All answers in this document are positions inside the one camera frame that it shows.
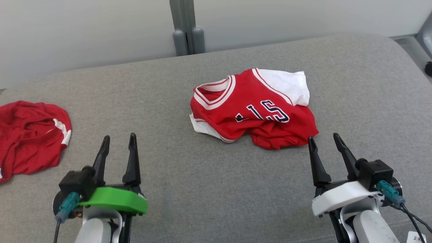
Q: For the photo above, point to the grey chair leg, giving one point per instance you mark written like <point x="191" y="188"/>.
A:
<point x="426" y="32"/>

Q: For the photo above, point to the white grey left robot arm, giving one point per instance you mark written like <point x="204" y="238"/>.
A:
<point x="94" y="229"/>

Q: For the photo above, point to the red shorts with white trim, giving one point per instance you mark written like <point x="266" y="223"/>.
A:
<point x="30" y="141"/>

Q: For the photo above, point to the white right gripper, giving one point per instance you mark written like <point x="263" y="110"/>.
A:
<point x="341" y="197"/>

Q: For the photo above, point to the red white numbered jersey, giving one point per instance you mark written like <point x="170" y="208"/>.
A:
<point x="236" y="104"/>

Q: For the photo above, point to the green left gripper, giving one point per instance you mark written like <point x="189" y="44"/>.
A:
<point x="114" y="199"/>

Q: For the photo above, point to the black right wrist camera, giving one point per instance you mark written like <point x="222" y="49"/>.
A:
<point x="374" y="173"/>

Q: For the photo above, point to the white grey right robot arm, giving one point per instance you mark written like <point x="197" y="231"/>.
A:
<point x="371" y="226"/>

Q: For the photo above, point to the grey partition post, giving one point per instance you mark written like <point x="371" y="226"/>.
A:
<point x="185" y="30"/>

